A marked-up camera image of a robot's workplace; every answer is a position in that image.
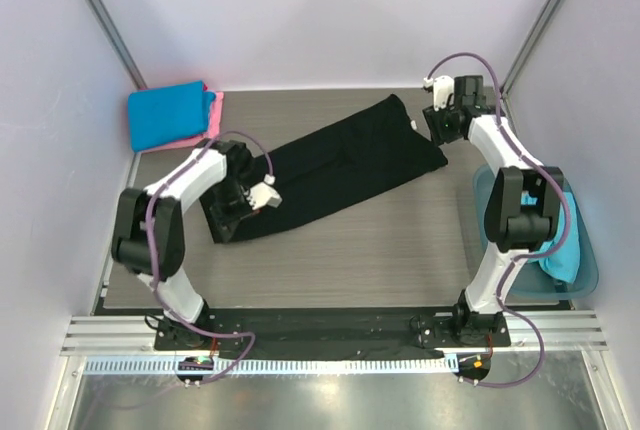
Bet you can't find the right aluminium corner post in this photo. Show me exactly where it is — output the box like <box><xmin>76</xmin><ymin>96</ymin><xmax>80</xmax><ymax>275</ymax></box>
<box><xmin>500</xmin><ymin>0</ymin><xmax>596</xmax><ymax>92</ymax></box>

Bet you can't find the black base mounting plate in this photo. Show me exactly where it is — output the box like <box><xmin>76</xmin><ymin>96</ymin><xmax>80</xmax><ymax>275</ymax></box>
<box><xmin>153</xmin><ymin>306</ymin><xmax>511</xmax><ymax>362</ymax></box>

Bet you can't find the aluminium frame rail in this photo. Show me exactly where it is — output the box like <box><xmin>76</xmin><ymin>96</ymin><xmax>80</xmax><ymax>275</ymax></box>
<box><xmin>60</xmin><ymin>310</ymin><xmax>608</xmax><ymax>356</ymax></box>

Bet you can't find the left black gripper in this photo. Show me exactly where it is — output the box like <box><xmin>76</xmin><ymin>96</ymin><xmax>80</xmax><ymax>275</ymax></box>
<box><xmin>211</xmin><ymin>178</ymin><xmax>260</xmax><ymax>243</ymax></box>

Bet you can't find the folded pink t shirt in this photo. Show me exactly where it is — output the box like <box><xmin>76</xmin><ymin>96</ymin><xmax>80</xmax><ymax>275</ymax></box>
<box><xmin>145</xmin><ymin>92</ymin><xmax>225</xmax><ymax>153</ymax></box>

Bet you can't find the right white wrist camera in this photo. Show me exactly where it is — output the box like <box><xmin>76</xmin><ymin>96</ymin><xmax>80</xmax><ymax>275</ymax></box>
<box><xmin>423</xmin><ymin>75</ymin><xmax>455</xmax><ymax>111</ymax></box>

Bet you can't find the left aluminium corner post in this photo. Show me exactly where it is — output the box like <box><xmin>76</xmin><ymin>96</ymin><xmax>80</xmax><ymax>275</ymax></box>
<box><xmin>85</xmin><ymin>0</ymin><xmax>147</xmax><ymax>90</ymax></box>

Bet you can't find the aluminium corner post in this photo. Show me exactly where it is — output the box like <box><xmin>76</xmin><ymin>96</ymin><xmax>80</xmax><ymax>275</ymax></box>
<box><xmin>85</xmin><ymin>0</ymin><xmax>147</xmax><ymax>90</ymax></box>
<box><xmin>500</xmin><ymin>0</ymin><xmax>596</xmax><ymax>92</ymax></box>

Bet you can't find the crumpled light blue t shirt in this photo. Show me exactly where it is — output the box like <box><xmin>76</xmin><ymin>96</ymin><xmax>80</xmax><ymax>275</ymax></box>
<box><xmin>530</xmin><ymin>191</ymin><xmax>581</xmax><ymax>284</ymax></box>

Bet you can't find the white slotted cable duct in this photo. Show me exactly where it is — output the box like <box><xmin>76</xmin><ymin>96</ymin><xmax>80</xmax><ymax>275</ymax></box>
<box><xmin>84</xmin><ymin>354</ymin><xmax>458</xmax><ymax>377</ymax></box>

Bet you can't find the translucent blue plastic bin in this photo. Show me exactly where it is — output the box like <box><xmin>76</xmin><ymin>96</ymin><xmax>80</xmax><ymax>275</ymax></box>
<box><xmin>472</xmin><ymin>163</ymin><xmax>600</xmax><ymax>300</ymax></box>

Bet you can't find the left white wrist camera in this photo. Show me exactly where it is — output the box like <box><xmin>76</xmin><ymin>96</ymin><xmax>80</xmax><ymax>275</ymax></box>
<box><xmin>245</xmin><ymin>174</ymin><xmax>282</xmax><ymax>211</ymax></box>

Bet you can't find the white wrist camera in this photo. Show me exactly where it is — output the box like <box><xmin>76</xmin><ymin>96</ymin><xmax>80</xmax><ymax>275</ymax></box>
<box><xmin>245</xmin><ymin>174</ymin><xmax>282</xmax><ymax>211</ymax></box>
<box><xmin>423</xmin><ymin>75</ymin><xmax>455</xmax><ymax>111</ymax></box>

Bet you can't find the folded blue t shirt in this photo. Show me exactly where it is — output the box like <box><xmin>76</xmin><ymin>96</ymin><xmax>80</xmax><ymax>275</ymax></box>
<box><xmin>127</xmin><ymin>81</ymin><xmax>216</xmax><ymax>152</ymax></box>

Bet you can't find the black t shirt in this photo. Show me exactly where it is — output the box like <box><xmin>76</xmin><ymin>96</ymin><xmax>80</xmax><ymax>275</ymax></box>
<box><xmin>201</xmin><ymin>94</ymin><xmax>448</xmax><ymax>244</ymax></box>

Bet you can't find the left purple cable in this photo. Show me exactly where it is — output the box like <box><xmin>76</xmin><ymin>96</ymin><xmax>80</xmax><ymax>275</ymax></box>
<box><xmin>144</xmin><ymin>130</ymin><xmax>256</xmax><ymax>384</ymax></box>

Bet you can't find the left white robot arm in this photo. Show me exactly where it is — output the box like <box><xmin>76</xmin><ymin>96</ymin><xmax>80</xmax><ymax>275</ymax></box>
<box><xmin>111</xmin><ymin>139</ymin><xmax>254</xmax><ymax>350</ymax></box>

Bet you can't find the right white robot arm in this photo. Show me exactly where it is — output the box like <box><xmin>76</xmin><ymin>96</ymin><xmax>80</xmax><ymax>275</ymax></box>
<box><xmin>423</xmin><ymin>76</ymin><xmax>570</xmax><ymax>346</ymax></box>

